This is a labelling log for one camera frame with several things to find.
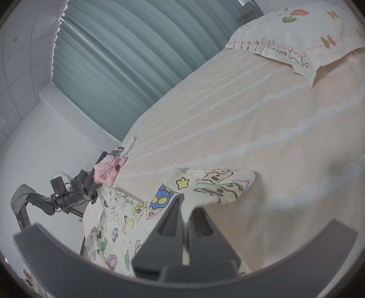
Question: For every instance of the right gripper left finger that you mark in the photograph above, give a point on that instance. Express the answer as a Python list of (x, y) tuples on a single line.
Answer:
[(164, 244)]

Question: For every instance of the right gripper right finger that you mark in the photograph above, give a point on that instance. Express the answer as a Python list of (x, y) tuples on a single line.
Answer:
[(207, 244)]

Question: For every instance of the white printed pyjama top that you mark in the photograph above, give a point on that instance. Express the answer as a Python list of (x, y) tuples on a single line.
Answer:
[(219, 185)]

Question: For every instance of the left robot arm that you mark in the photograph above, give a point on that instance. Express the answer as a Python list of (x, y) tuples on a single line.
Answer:
[(42, 203)]

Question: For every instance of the bed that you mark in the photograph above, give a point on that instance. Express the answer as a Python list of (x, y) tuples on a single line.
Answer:
[(263, 129)]

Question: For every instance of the pink garment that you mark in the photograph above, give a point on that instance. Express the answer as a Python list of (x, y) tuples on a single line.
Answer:
[(106, 172)]

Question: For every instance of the black garment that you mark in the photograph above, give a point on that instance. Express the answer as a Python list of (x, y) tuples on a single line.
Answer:
[(111, 154)]

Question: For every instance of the white garment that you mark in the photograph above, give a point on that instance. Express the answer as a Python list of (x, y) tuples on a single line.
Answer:
[(131, 144)]

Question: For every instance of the blue-green curtain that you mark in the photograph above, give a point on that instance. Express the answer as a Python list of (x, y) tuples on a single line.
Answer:
[(108, 79), (157, 17)]

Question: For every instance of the white printed pillow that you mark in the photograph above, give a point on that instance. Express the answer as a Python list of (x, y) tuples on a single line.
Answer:
[(300, 39)]

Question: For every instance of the grey bedside table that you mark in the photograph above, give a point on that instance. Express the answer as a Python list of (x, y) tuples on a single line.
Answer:
[(249, 14)]

